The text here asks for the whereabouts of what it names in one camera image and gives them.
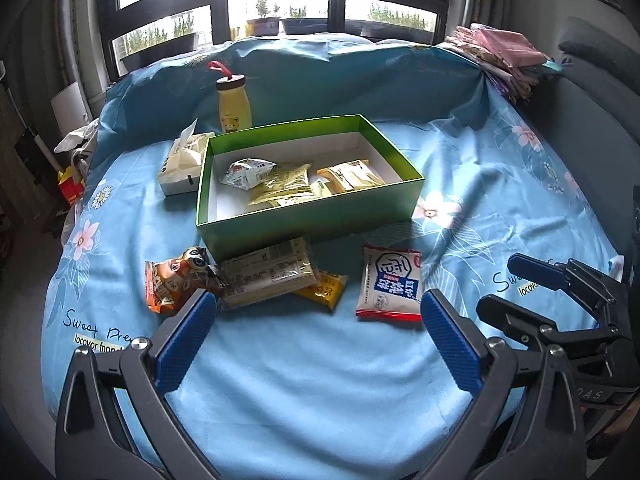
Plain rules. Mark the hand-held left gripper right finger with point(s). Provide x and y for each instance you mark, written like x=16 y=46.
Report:
x=450 y=345

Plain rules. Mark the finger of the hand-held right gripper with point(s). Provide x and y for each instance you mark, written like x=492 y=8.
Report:
x=535 y=270
x=505 y=315

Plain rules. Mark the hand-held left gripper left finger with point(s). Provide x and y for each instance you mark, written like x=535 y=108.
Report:
x=185 y=340

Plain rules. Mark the green cardboard box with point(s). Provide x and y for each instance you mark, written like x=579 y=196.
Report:
x=300 y=230

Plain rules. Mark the brown orange snack packet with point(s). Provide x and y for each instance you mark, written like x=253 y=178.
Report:
x=170 y=280

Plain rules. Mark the white blue snack packet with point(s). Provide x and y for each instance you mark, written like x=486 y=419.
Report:
x=390 y=280

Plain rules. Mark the beige snack packet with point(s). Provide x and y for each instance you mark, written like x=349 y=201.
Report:
x=270 y=272

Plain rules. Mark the blue floral bedsheet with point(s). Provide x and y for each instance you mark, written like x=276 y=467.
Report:
x=300 y=385

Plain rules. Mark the orange yellow snack packet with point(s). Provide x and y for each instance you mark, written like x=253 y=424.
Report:
x=325 y=290

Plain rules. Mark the gray chair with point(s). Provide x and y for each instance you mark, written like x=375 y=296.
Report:
x=600 y=110

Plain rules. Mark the silver snack packet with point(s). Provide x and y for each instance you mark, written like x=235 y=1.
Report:
x=247 y=172

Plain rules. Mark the cream tissue pack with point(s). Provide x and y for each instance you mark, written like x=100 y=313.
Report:
x=182 y=160

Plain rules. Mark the red carton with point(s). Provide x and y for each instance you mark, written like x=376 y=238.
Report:
x=70 y=190

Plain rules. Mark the pale orange snack packet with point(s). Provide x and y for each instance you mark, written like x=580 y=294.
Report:
x=350 y=175

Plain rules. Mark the small yellow green packet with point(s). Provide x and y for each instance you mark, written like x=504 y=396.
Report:
x=320 y=189

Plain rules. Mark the folded pink cloths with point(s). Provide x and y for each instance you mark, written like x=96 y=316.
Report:
x=500 y=50

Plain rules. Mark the white plastic bag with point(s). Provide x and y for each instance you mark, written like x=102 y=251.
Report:
x=80 y=135

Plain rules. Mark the yellow bear bottle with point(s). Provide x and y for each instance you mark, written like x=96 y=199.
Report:
x=234 y=110

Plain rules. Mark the white cylinder bin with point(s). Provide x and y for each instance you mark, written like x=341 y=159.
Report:
x=70 y=105

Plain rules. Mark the long dark planter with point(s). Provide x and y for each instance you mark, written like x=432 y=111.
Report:
x=160 y=47
x=305 y=25
x=390 y=30

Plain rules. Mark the tan flower pot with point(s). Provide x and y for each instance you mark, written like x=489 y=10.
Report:
x=262 y=27

